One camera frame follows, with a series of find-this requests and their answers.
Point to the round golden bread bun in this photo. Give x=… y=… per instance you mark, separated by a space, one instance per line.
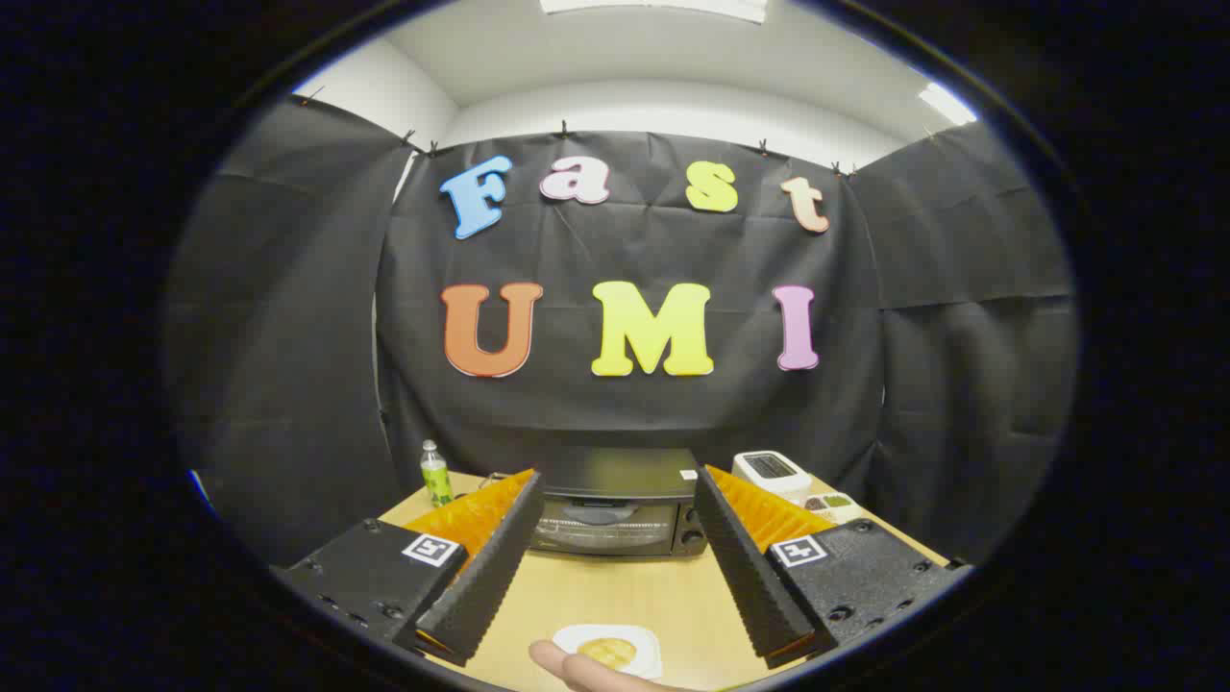
x=607 y=654

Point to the white rectangular plate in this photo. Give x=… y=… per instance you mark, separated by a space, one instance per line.
x=644 y=639

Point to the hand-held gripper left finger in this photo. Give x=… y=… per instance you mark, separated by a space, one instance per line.
x=500 y=557

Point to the black toaster oven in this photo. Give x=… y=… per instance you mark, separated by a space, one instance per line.
x=615 y=473

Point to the green label drink bottle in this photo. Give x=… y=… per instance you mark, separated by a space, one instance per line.
x=436 y=481

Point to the ceiling light panel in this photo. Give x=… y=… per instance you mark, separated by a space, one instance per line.
x=653 y=8
x=947 y=103

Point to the white divided snack dish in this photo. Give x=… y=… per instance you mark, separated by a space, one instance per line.
x=836 y=503

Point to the white toaster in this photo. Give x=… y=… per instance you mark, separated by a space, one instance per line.
x=769 y=471

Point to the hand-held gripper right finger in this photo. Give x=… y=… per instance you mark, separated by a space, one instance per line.
x=745 y=567

